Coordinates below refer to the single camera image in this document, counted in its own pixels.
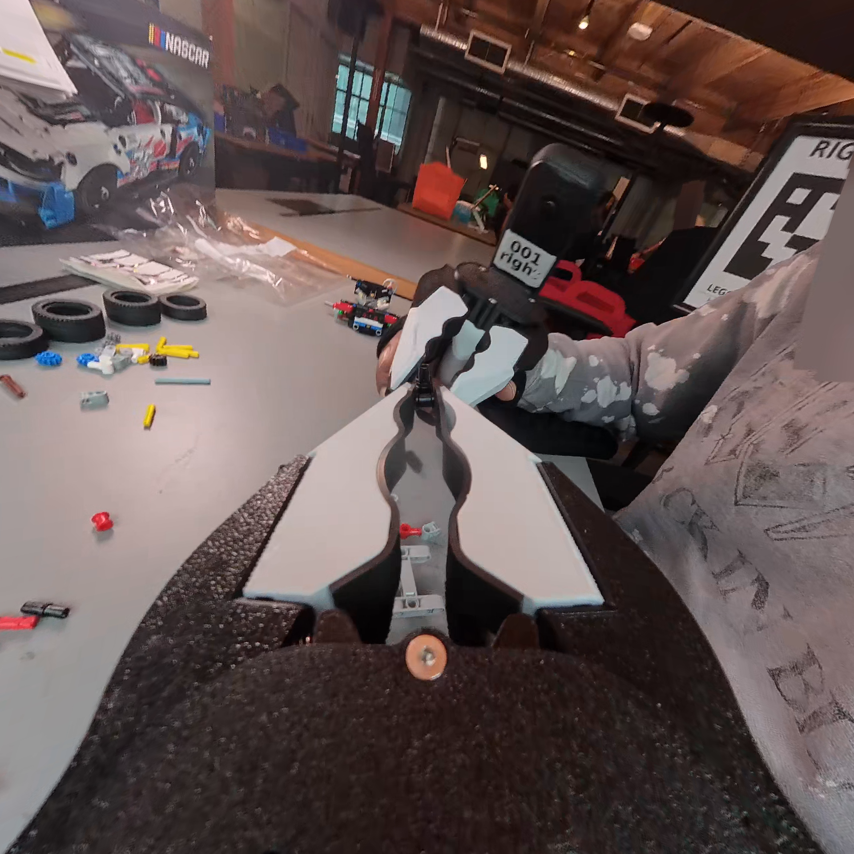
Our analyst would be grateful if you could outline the clear plastic bag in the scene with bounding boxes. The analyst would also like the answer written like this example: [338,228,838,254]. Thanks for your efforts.
[110,189,351,302]

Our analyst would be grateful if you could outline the black flat mat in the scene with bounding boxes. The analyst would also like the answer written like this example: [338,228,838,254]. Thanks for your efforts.
[267,196,383,218]

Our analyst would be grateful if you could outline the orange bin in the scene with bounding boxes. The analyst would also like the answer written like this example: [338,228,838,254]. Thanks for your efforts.
[411,162,467,221]

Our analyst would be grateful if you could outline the red plastic container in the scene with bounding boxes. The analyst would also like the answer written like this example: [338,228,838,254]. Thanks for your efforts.
[539,260,635,338]

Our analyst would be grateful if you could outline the window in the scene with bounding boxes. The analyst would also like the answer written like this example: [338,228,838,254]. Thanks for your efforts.
[331,56,412,144]

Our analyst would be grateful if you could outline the grey beam frame assembly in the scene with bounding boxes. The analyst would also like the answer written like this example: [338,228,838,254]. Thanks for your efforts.
[391,544,446,616]

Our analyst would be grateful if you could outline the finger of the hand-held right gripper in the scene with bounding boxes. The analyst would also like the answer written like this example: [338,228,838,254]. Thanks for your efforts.
[437,319,530,408]
[389,287,469,392]

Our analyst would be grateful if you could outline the person's right hand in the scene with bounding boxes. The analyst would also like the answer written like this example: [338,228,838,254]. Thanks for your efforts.
[375,354,528,405]

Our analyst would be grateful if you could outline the black and white marker sign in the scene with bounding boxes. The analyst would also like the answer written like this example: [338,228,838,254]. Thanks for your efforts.
[674,117,854,314]

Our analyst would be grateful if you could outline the white instruction booklet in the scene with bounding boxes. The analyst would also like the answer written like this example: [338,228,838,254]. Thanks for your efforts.
[0,0,79,99]

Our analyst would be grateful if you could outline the person's right forearm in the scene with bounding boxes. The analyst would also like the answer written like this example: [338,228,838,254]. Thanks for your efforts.
[517,267,811,444]

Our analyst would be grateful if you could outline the small brick car assembly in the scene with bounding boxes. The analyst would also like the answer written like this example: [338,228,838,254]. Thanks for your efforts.
[331,277,406,336]

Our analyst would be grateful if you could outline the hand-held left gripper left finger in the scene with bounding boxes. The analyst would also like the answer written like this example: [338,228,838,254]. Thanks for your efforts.
[242,387,415,607]

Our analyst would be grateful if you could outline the person's grey printed sweatshirt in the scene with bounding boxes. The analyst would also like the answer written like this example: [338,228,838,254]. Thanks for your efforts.
[614,374,854,854]

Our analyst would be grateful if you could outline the sticker sheets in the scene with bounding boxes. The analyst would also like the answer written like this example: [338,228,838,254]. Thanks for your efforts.
[60,248,199,295]

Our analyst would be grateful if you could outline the black tape strip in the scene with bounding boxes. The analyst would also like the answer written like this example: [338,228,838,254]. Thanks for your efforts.
[0,274,101,305]

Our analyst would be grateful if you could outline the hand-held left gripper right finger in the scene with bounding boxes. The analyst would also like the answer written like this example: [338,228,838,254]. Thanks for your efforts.
[435,386,606,613]

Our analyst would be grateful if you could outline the toy car set box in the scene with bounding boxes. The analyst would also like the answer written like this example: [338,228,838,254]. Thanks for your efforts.
[0,0,216,232]

